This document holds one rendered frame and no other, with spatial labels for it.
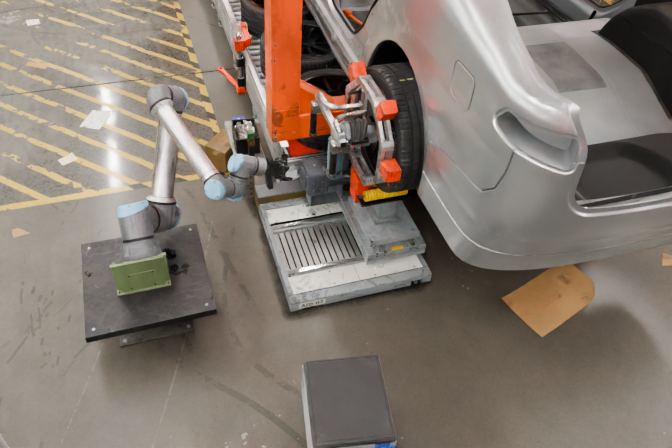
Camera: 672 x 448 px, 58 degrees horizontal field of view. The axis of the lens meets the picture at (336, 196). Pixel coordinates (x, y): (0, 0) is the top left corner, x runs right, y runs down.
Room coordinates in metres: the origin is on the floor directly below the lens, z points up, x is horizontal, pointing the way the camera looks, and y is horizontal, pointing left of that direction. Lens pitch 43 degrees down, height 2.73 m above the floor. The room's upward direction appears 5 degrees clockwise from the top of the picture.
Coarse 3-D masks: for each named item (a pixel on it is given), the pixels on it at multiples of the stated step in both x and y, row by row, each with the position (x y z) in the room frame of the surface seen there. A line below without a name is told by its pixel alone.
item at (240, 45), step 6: (240, 24) 4.20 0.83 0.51; (246, 24) 4.22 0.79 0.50; (240, 30) 4.19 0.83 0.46; (246, 30) 4.14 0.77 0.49; (246, 36) 4.05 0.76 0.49; (234, 42) 3.94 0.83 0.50; (240, 42) 3.94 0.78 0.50; (246, 42) 3.99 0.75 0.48; (234, 48) 3.96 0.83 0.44; (240, 48) 3.94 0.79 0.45; (222, 72) 4.19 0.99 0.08; (228, 78) 4.11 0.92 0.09; (234, 84) 4.03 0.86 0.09; (240, 90) 3.94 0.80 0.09
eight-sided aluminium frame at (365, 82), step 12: (348, 84) 2.75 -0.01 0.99; (360, 84) 2.59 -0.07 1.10; (372, 84) 2.56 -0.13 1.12; (348, 96) 2.74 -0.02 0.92; (372, 96) 2.46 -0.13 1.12; (384, 96) 2.46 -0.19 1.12; (348, 120) 2.74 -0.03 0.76; (384, 144) 2.29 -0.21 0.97; (360, 156) 2.62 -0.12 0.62; (384, 156) 2.28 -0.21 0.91; (360, 168) 2.51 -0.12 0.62; (372, 180) 2.33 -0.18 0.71
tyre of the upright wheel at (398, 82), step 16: (384, 64) 2.71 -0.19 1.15; (400, 64) 2.70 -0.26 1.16; (384, 80) 2.54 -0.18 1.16; (400, 80) 2.53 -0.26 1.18; (400, 96) 2.43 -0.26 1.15; (416, 96) 2.45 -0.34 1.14; (400, 112) 2.37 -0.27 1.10; (416, 112) 2.39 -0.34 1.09; (400, 128) 2.32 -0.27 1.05; (416, 128) 2.33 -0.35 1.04; (400, 144) 2.29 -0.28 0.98; (416, 144) 2.30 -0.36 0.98; (400, 160) 2.26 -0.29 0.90; (416, 160) 2.28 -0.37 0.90; (416, 176) 2.29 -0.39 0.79
